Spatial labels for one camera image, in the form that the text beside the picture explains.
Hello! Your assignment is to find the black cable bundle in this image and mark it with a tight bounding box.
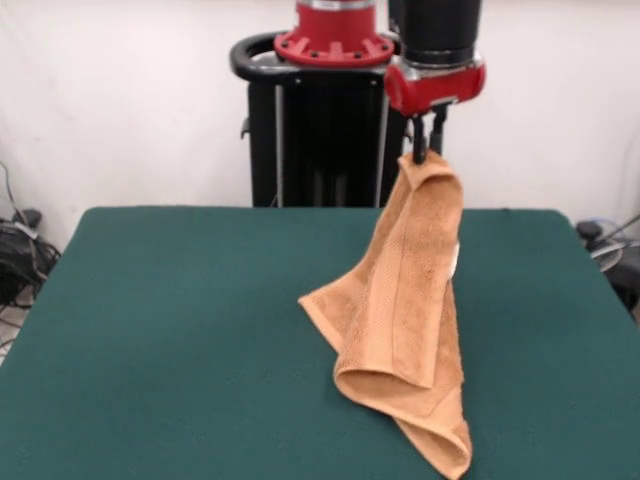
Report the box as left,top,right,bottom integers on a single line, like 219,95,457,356
0,159,64,351

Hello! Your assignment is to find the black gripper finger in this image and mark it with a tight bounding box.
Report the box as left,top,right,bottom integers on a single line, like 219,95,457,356
428,105,448,155
410,113,430,165

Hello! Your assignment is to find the dark green table cloth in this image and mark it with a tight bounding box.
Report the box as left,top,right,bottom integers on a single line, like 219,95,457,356
0,206,640,480

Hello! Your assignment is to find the silver round stand base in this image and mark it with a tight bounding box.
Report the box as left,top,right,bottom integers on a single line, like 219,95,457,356
589,239,626,274

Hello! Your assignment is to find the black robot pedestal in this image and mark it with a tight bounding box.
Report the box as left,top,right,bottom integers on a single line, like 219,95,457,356
229,30,439,209

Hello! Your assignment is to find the black chair base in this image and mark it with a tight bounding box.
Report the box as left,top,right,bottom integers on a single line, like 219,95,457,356
610,259,640,321

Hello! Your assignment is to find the orange terry towel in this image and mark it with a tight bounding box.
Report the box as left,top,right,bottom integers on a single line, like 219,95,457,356
298,151,474,480

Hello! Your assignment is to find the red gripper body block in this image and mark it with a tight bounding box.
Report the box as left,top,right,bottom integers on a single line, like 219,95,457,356
383,49,488,117

